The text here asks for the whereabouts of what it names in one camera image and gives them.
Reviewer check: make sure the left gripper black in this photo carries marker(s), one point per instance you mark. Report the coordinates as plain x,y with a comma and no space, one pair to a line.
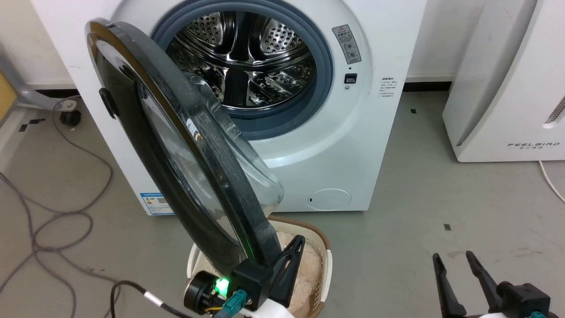
256,282

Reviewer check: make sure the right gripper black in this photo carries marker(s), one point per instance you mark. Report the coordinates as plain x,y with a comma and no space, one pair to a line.
525,298

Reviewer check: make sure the black round glass washer door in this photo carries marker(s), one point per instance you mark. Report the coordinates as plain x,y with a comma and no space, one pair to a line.
132,110

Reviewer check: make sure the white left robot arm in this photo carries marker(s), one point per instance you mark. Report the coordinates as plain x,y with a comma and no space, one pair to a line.
273,312

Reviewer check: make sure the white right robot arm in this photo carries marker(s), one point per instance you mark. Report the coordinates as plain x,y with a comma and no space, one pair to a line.
494,316

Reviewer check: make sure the white front-load washing machine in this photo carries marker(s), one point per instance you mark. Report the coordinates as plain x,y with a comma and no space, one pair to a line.
353,145

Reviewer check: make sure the black door latch socket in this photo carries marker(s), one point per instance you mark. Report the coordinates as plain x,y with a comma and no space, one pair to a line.
350,78

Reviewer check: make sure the pale pink fluffy cloth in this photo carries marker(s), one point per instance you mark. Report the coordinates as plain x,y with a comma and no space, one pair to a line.
310,274

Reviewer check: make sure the white laundry basket brown rim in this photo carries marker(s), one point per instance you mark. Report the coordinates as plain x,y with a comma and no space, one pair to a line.
325,265

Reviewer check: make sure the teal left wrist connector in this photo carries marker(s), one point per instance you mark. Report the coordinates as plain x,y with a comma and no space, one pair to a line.
235,304

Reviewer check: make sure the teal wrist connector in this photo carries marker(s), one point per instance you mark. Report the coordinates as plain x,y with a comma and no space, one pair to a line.
235,304
538,315

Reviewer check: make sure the round white filter cover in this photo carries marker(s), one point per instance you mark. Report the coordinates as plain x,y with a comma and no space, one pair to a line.
329,199

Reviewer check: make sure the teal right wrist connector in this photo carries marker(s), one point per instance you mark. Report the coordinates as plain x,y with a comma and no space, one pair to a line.
538,315

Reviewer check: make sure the black round wrist module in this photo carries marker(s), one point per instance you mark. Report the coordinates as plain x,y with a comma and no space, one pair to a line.
201,292

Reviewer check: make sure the blue energy label sticker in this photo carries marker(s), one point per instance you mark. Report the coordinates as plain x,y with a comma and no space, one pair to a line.
156,204

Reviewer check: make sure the white air purifier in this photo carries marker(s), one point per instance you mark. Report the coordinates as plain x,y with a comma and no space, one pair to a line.
507,88

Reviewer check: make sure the small printed text label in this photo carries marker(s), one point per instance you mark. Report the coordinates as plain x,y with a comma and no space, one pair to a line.
388,87

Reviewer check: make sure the perforated steel washer drum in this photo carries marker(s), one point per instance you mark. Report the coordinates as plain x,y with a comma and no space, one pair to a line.
247,53

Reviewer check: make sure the grey warning sticker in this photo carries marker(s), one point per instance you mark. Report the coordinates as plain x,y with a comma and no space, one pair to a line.
347,44

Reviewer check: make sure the black caster wheel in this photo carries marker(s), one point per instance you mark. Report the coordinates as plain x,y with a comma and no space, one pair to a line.
70,117

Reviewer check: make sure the grey metal furniture leg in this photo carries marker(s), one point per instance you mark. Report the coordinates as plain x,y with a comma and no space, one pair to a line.
26,95

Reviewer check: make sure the yellow wooden panel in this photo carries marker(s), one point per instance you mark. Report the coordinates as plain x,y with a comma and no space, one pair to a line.
5,97

